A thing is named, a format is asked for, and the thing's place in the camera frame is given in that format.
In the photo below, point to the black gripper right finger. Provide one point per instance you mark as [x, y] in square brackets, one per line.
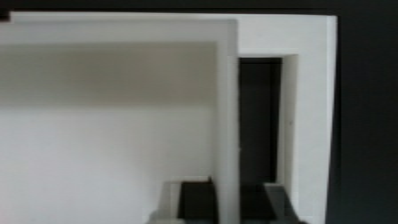
[264, 205]

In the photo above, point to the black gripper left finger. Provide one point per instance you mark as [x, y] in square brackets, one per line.
[186, 204]

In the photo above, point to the white drawer box front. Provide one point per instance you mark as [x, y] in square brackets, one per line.
[117, 119]

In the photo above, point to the white drawer cabinet housing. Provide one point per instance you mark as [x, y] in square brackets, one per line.
[293, 36]

